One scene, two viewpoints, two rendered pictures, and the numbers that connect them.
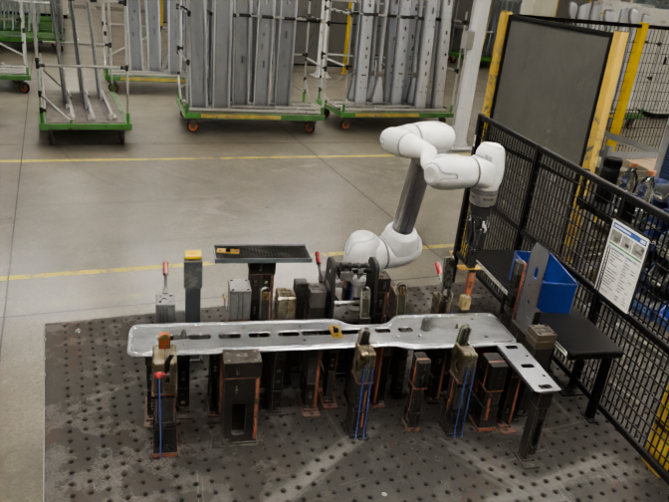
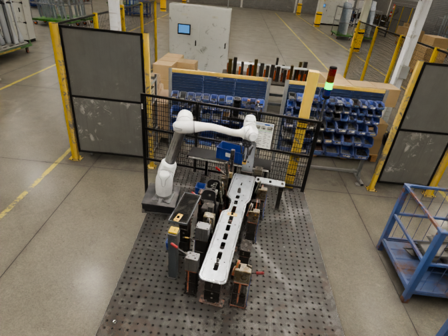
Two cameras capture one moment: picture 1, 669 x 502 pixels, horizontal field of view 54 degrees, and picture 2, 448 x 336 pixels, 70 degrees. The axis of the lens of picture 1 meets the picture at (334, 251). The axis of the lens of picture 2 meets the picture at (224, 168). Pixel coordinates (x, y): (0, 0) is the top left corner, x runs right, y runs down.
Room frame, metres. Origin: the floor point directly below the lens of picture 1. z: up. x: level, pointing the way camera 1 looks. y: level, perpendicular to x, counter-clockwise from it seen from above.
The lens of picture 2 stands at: (1.26, 1.93, 2.68)
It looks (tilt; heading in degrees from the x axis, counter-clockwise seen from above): 31 degrees down; 294
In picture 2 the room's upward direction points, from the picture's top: 6 degrees clockwise
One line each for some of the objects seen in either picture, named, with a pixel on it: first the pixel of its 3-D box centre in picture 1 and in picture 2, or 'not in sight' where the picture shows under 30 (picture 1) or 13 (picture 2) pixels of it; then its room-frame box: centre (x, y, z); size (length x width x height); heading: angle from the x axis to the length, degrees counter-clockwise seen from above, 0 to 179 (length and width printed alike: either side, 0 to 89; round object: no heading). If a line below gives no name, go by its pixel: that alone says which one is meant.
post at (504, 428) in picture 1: (510, 391); not in sight; (2.00, -0.69, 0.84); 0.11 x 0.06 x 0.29; 15
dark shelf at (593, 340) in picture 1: (535, 296); (229, 159); (2.46, -0.85, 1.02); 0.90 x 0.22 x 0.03; 15
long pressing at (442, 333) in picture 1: (331, 334); (232, 216); (2.02, -0.02, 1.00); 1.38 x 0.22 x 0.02; 105
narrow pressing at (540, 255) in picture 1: (531, 287); (249, 157); (2.21, -0.74, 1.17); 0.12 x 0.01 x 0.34; 15
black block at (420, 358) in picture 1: (416, 392); (254, 213); (1.94, -0.34, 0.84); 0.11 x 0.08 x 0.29; 15
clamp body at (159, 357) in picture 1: (165, 401); (241, 285); (1.70, 0.48, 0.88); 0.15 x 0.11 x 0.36; 15
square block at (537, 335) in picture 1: (532, 371); (256, 183); (2.10, -0.78, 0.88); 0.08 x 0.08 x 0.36; 15
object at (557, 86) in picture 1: (528, 165); (108, 102); (4.65, -1.33, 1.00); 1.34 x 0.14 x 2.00; 24
